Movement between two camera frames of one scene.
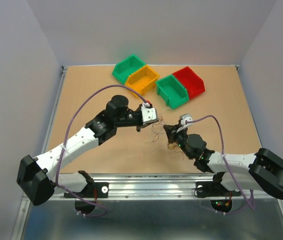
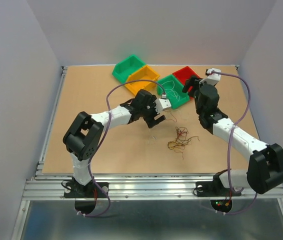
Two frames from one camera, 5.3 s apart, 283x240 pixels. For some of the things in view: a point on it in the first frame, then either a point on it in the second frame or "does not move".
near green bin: (171, 91) does not move
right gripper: (171, 131) to (194, 81)
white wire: (152, 142) to (174, 84)
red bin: (194, 85) does not move
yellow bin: (142, 80) does not move
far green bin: (124, 68) does not move
